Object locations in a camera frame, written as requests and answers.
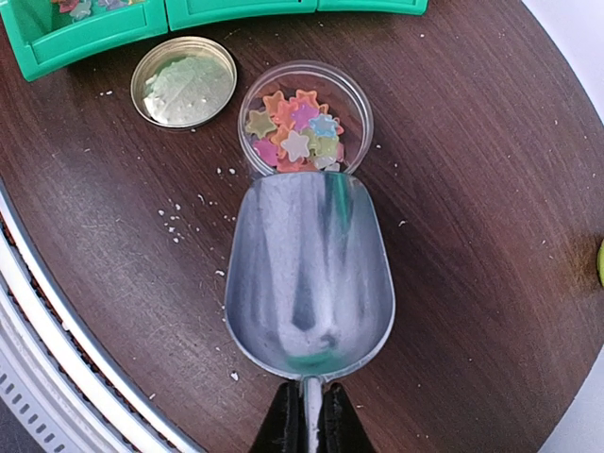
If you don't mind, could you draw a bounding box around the silver metal scoop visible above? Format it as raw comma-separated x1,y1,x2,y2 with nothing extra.
225,172,395,452

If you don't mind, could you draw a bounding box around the clear plastic round container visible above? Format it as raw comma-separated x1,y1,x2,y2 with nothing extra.
238,60,374,176

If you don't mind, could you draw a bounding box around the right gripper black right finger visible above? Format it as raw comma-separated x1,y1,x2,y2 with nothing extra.
318,383,376,453

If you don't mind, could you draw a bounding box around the front aluminium rail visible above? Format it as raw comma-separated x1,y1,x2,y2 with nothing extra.
1,191,203,452

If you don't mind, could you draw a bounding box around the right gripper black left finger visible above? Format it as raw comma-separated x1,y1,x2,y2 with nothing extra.
249,380,302,453

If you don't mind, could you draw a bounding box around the lime green bowl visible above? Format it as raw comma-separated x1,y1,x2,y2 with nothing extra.
596,240,604,286

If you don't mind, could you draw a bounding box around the gold round lid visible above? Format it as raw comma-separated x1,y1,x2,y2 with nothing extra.
130,36,238,129

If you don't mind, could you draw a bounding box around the green candy bin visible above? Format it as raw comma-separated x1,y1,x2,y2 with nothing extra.
317,0,428,16
1,1,168,81
164,0,318,30

